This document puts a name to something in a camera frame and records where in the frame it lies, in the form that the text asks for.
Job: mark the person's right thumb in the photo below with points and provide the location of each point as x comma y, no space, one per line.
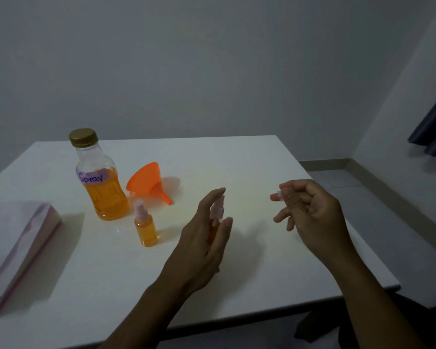
298,184

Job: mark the grey baseboard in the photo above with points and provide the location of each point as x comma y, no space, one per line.
385,194

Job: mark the person's right middle finger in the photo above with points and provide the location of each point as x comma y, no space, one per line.
284,214

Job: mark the orange plastic funnel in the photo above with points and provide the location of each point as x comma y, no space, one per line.
147,181

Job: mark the large orange liquid bottle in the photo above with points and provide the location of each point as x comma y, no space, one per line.
103,188

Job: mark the white paper box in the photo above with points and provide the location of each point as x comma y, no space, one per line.
14,243

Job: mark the dark blue curtain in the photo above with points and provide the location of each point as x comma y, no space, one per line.
434,129

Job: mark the person's left forearm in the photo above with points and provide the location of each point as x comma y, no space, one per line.
149,316

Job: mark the small orange spray bottle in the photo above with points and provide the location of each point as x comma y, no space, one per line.
145,228
217,211

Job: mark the person's right hand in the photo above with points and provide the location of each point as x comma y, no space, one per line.
319,221

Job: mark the person's dark trousers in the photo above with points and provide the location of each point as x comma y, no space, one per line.
428,323

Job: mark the person's left thumb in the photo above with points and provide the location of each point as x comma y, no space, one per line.
223,236

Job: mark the person's left hand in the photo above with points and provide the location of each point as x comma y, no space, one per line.
190,250

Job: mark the clear plastic spray cap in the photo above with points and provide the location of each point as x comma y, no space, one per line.
279,196

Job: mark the person's right forearm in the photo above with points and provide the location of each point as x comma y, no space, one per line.
370,305

